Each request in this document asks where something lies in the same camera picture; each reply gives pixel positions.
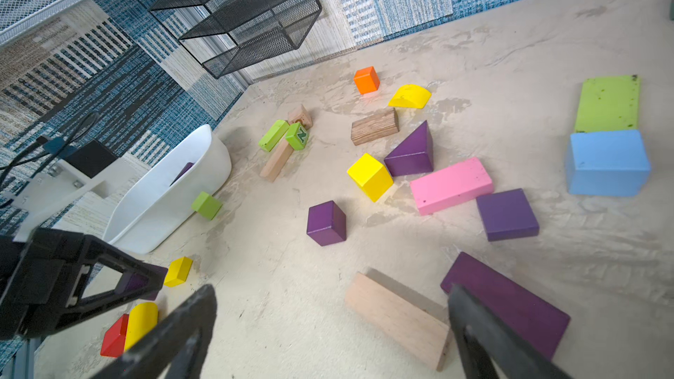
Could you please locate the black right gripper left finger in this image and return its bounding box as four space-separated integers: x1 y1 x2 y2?
94 284 217 379

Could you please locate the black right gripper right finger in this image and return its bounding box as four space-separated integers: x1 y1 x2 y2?
449 284 569 378

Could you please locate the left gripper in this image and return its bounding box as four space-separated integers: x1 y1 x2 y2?
1 228 168 340

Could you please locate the purple cube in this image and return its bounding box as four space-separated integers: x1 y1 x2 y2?
114 270 166 301

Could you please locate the purple short cylinder block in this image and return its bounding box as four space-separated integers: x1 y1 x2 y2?
171 162 194 184

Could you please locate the purple cube block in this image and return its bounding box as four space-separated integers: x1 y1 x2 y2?
306 201 347 247

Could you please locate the white plastic storage bin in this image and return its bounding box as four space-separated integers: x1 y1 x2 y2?
103 125 232 254

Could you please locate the yellow cylinder block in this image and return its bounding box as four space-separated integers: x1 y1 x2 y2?
124 302 159 351

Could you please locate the purple flat rectangular block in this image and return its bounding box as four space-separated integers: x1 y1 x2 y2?
441 252 570 360

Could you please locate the red cube block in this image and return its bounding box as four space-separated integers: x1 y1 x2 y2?
100 313 129 358

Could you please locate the natural wood plank block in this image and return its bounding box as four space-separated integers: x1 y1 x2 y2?
345 273 451 372

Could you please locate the small yellow cube block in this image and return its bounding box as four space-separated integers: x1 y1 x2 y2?
164 257 193 288

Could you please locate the lime green small cube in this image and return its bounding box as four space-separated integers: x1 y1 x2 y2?
191 191 222 220

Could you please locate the purple square block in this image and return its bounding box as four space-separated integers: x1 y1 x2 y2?
476 189 540 242

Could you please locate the pink rectangular block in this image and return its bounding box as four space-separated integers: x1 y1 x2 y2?
410 157 494 216

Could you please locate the light wood long block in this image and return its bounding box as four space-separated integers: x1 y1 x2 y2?
260 139 294 182

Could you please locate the purple triangular prism block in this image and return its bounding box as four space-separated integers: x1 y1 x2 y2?
384 121 435 177

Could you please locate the lime green long block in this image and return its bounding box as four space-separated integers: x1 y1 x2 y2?
258 119 290 152

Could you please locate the light blue cube block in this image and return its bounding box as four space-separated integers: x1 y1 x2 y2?
565 130 651 198

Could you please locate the green letter cube block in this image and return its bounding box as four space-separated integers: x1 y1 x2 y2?
285 122 309 151

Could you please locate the dark wood grain block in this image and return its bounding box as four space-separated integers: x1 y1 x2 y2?
350 108 399 146

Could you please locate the small natural wood block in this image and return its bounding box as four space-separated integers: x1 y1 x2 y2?
287 105 313 129

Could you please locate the yellow half-round block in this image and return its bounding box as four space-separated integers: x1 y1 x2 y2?
388 84 432 109

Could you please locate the lime green rectangular block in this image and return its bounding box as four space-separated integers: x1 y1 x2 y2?
574 75 642 133

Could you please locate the orange cube block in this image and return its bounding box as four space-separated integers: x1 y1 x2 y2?
354 66 380 95

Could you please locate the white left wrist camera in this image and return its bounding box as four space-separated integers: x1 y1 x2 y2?
12 140 134 243

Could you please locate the black wire mesh shelf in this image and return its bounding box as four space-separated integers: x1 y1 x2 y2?
136 0 323 79

